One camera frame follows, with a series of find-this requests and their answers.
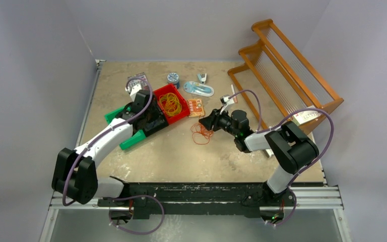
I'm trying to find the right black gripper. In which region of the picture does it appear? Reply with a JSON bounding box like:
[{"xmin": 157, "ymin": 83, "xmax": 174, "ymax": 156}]
[{"xmin": 199, "ymin": 106, "xmax": 239, "ymax": 137}]

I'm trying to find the orange cable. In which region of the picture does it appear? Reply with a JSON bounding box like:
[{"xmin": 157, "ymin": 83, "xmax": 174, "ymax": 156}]
[{"xmin": 190, "ymin": 123, "xmax": 215, "ymax": 146}]

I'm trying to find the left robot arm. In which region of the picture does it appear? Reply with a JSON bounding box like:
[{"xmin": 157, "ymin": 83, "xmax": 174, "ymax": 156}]
[{"xmin": 51, "ymin": 89, "xmax": 168, "ymax": 206}]

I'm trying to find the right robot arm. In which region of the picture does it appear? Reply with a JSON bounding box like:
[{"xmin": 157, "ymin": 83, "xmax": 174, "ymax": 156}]
[{"xmin": 199, "ymin": 109, "xmax": 319, "ymax": 205}]

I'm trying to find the marker pen pack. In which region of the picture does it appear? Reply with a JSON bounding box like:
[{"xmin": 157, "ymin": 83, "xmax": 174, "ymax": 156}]
[{"xmin": 125, "ymin": 72, "xmax": 149, "ymax": 93}]

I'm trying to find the orange spiral notebook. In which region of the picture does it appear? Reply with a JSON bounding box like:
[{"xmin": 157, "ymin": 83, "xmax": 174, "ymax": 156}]
[{"xmin": 186, "ymin": 98, "xmax": 205, "ymax": 117}]

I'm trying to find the black plastic bin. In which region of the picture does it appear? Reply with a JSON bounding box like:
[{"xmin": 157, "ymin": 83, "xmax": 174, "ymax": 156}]
[{"xmin": 136, "ymin": 110, "xmax": 169, "ymax": 137}]

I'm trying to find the red plastic bin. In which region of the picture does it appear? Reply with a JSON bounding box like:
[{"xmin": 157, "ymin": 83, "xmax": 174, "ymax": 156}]
[{"xmin": 153, "ymin": 84, "xmax": 189, "ymax": 125}]

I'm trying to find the green plastic bin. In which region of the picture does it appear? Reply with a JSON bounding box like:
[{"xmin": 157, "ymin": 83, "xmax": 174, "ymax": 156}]
[{"xmin": 104, "ymin": 106, "xmax": 146, "ymax": 150}]

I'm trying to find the small round tin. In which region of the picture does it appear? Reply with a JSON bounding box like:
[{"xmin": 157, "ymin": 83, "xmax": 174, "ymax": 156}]
[{"xmin": 167, "ymin": 72, "xmax": 180, "ymax": 89}]

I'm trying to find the blue correction tape package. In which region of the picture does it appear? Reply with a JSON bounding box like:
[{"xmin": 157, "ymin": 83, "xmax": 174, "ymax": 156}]
[{"xmin": 183, "ymin": 81, "xmax": 215, "ymax": 97}]

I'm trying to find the white rectangular block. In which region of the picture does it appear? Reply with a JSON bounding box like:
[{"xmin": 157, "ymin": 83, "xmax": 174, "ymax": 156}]
[{"xmin": 264, "ymin": 149, "xmax": 274, "ymax": 158}]

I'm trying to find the wooden rack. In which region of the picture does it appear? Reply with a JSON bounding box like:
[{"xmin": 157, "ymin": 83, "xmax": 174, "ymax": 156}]
[{"xmin": 228, "ymin": 19, "xmax": 344, "ymax": 129}]

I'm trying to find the white small box on rack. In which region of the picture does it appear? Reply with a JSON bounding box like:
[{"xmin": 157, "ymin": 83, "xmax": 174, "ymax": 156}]
[{"xmin": 289, "ymin": 110, "xmax": 321, "ymax": 126}]

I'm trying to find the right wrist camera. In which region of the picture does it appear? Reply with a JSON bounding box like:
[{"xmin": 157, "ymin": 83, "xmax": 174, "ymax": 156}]
[{"xmin": 220, "ymin": 95, "xmax": 235, "ymax": 114}]

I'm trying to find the coiled yellow cable in bin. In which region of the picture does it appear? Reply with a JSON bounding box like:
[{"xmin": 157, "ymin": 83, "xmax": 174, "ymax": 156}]
[{"xmin": 159, "ymin": 93, "xmax": 183, "ymax": 117}]

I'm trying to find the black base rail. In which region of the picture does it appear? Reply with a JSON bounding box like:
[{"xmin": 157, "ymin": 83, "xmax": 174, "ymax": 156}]
[{"xmin": 98, "ymin": 182, "xmax": 296, "ymax": 220}]

